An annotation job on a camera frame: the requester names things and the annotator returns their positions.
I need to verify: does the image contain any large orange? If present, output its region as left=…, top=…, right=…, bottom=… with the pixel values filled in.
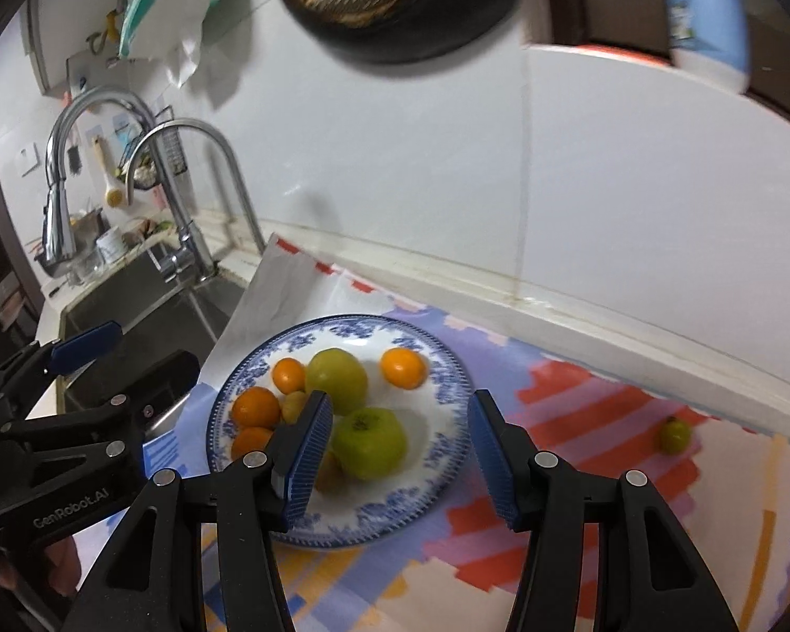
left=229, top=387, right=282, bottom=429

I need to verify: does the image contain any small orange kumquat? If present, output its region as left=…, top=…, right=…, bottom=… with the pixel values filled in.
left=231, top=427, right=274, bottom=461

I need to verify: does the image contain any small green tomato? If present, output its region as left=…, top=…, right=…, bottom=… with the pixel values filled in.
left=658, top=417, right=692, bottom=457

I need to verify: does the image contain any small orange mandarin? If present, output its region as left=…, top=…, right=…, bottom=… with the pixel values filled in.
left=271, top=358, right=305, bottom=395

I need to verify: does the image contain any beige longan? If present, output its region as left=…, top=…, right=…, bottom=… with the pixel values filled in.
left=279, top=391, right=308, bottom=425
left=315, top=451, right=347, bottom=493

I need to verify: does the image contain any yellow-green apple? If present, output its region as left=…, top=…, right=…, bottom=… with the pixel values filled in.
left=305, top=348, right=369, bottom=417

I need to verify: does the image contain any green apple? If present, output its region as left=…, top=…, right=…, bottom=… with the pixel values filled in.
left=331, top=407, right=408, bottom=481

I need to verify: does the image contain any person's left hand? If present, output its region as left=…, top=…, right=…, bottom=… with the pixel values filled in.
left=0, top=537, right=82, bottom=598

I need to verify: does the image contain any stainless steel sink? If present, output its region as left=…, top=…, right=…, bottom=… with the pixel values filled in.
left=56, top=243, right=244, bottom=414

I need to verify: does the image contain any colourful patterned table mat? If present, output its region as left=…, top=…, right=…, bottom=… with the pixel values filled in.
left=71, top=232, right=790, bottom=632

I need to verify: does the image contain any chrome pull-down faucet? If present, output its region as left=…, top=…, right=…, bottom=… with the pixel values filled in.
left=41, top=84, right=220, bottom=281

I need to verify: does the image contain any blue white porcelain plate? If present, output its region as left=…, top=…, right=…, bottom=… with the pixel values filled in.
left=205, top=314, right=473, bottom=549

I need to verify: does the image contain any slim gooseneck faucet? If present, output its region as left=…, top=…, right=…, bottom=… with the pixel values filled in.
left=125, top=117, right=266, bottom=254

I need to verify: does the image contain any teal tissue package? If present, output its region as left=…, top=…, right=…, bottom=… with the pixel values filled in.
left=120, top=0, right=219, bottom=88

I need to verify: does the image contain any blue white soap dispenser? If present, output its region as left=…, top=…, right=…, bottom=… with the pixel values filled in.
left=665, top=0, right=751, bottom=94

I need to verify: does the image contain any wire sink basket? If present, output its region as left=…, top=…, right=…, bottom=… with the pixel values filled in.
left=115, top=104, right=188, bottom=191

